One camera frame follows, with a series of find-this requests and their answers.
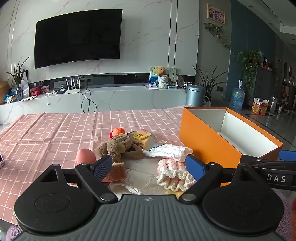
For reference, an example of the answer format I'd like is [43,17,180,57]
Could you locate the potted long leaf plant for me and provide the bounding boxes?
[193,65,228,101]

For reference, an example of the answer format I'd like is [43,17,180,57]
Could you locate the black wall television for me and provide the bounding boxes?
[34,9,123,69]

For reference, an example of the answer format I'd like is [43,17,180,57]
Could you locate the white marble TV console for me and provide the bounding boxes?
[1,86,186,124]

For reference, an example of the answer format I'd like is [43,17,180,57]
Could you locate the brown sponge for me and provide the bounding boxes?
[102,162,126,183]

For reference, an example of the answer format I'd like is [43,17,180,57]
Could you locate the gold round vase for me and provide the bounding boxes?
[0,81,10,105]

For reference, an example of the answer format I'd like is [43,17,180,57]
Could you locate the blue water jug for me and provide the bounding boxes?
[229,79,245,110]

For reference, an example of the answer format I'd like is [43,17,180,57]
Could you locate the pink checkered tablecloth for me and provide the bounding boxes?
[1,106,183,223]

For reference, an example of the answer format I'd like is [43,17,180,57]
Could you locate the black power cable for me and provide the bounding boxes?
[80,84,98,114]

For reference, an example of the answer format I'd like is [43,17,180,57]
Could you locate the hanging green vine plant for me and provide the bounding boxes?
[235,50,262,99]

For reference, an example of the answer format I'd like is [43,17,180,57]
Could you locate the framed wall picture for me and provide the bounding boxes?
[207,4,226,25]

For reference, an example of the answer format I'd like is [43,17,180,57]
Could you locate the grey metal trash bin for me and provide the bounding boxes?
[186,85,205,107]

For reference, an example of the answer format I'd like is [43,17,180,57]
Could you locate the silver yellow wipes pack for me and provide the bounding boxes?
[128,128,167,151]

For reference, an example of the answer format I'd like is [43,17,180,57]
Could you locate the brown plush toy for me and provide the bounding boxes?
[96,134,144,163]

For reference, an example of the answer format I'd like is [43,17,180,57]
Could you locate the orange crochet ball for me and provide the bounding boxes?
[109,127,126,138]

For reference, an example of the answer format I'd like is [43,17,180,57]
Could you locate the white cloth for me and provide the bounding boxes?
[142,144,193,162]

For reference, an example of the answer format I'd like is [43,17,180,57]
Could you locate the orange cardboard box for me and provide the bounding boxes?
[179,107,283,168]

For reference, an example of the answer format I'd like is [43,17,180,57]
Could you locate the person hand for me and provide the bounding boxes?
[290,198,296,228]

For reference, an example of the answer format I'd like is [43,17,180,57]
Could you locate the orange tissue box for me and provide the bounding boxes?
[251,98,269,116]

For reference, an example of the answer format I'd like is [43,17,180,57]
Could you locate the white wifi router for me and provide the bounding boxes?
[65,77,81,94]

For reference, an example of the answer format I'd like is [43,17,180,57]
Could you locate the pink white crochet piece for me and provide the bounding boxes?
[156,158,196,192]

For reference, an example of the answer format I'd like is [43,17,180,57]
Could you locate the pink egg sponge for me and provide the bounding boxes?
[76,149,96,165]

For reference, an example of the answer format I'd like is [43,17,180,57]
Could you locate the small teddy bear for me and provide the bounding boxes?
[156,66,166,76]

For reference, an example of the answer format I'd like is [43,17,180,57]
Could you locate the green plant in vase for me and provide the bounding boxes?
[6,57,29,101]

